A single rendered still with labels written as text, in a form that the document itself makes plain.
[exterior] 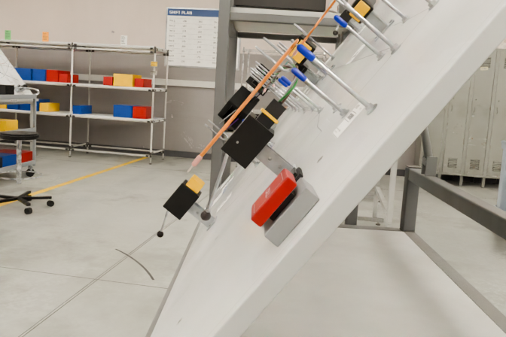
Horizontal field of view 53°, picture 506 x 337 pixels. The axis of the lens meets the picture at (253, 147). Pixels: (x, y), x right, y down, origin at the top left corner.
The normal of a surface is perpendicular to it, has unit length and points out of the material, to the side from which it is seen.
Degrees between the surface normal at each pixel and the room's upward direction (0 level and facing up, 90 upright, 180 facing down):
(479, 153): 90
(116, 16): 90
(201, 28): 90
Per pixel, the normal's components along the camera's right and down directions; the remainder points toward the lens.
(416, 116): -0.01, 0.11
